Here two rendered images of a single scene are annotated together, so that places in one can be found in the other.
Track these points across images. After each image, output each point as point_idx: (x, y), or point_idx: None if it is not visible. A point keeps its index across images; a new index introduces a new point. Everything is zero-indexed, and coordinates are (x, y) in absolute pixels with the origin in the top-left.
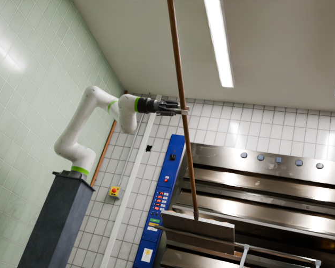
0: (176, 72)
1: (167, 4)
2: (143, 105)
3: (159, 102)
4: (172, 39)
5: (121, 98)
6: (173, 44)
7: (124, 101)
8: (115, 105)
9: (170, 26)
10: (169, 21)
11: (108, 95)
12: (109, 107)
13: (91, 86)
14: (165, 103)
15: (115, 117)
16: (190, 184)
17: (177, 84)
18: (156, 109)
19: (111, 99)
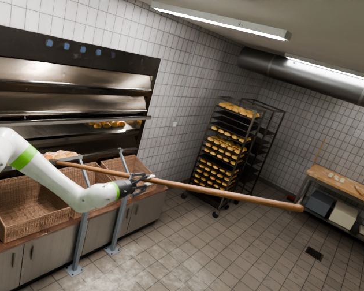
0: (186, 189)
1: (255, 203)
2: (123, 197)
3: (130, 181)
4: (220, 196)
5: (102, 203)
6: (214, 195)
7: (106, 204)
8: (38, 167)
9: (231, 197)
10: (237, 199)
11: (10, 145)
12: (22, 166)
13: None
14: (137, 181)
15: (49, 189)
16: (80, 168)
17: (174, 187)
18: (132, 192)
19: (14, 148)
